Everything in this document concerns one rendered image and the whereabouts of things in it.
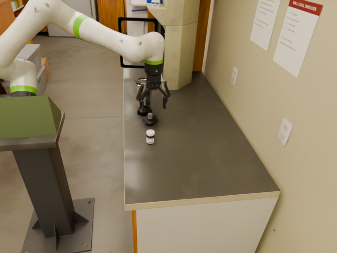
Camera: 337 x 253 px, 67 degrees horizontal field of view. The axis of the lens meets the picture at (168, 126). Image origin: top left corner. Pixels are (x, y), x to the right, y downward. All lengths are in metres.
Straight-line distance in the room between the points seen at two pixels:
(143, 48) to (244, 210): 0.86
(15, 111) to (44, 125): 0.15
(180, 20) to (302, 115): 1.02
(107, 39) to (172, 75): 0.79
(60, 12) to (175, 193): 0.97
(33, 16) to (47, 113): 0.47
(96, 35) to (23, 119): 0.59
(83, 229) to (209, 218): 1.20
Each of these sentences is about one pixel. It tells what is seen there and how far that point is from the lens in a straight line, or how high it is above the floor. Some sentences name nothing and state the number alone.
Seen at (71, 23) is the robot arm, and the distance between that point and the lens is 1.40.
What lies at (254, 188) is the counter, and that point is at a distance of 1.25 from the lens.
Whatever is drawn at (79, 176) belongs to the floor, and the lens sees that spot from 2.62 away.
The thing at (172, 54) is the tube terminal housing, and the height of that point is 1.22.
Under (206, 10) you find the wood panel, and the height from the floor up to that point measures 1.45.
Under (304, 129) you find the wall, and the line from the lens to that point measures 1.16.
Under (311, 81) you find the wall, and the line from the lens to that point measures 1.13.
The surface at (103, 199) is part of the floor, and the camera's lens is 2.38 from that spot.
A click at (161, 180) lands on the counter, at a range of 1.19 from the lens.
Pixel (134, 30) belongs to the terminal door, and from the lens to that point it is 2.13.
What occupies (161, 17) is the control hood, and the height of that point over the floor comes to 1.46.
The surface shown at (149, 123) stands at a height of 0.97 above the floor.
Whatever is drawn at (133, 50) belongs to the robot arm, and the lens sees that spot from 1.13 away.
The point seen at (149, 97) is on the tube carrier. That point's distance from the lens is 1.57.
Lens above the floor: 1.80
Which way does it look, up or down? 34 degrees down
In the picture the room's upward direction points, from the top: 3 degrees clockwise
